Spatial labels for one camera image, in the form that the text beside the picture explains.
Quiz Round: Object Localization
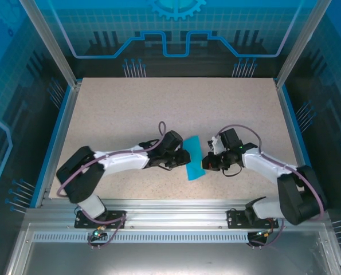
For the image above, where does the blue cloth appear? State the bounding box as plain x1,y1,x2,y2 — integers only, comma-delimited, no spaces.
182,136,207,181

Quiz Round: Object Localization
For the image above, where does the blue table edge strip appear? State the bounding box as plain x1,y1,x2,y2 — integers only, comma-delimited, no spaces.
29,85,73,209
281,85,326,209

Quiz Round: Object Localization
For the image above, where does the small connector with green light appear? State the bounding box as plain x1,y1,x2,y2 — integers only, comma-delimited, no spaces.
91,226,107,239
254,229,276,239

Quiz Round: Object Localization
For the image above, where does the grey metal tray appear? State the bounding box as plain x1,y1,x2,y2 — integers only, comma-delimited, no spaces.
3,223,341,275

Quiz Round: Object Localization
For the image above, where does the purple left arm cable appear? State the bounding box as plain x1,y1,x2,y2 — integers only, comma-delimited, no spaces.
56,121,167,201

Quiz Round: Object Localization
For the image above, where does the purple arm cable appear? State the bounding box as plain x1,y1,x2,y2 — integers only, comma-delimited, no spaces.
56,121,167,201
218,124,326,222

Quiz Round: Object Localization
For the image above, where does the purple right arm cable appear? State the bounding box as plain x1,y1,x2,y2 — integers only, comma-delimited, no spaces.
218,124,326,222

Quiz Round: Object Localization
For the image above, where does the long aluminium mounting rail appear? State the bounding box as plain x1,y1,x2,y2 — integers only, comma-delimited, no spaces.
25,199,328,227

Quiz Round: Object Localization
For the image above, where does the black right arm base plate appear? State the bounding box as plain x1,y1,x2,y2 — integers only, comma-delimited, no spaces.
226,209,283,230

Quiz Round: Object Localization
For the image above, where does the aluminium side rail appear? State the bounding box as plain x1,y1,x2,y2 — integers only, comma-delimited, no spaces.
273,78,317,209
40,80,84,209

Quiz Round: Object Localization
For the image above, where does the slotted metal cable duct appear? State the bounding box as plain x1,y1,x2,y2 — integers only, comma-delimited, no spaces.
32,232,323,243

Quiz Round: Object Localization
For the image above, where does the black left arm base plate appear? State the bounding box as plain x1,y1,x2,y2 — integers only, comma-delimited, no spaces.
74,210,127,230

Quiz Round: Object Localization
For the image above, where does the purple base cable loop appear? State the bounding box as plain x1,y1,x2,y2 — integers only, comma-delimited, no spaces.
246,217,286,250
77,214,128,250

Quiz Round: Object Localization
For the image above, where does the aluminium frame post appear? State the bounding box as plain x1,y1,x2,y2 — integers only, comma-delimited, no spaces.
275,0,333,88
18,0,82,88

